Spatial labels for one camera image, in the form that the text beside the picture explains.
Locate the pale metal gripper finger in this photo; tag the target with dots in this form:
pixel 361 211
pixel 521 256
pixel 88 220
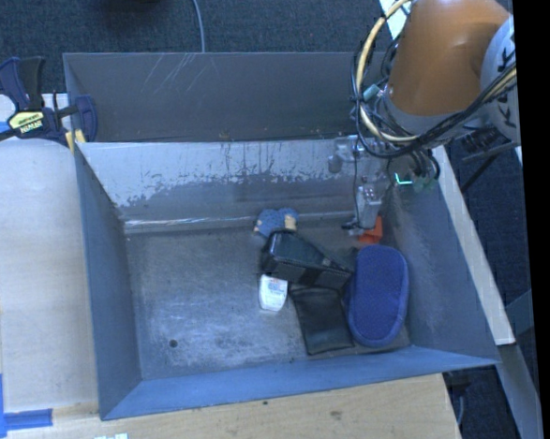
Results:
pixel 376 209
pixel 363 203

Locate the small orange block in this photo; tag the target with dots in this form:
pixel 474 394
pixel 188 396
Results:
pixel 374 236

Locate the black rectangular box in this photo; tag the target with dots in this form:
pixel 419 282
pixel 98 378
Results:
pixel 301 261

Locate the blue oval sponge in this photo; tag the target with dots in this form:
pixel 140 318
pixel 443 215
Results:
pixel 378 296

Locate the blue and yellow toy animal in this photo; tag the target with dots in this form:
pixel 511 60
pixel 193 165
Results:
pixel 271 220

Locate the black flat pouch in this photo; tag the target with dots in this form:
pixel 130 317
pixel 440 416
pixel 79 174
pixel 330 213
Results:
pixel 323 320

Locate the white printed packet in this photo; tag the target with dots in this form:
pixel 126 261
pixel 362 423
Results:
pixel 272 295

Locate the grey metal bin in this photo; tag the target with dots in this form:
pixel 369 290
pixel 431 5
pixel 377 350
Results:
pixel 206 303

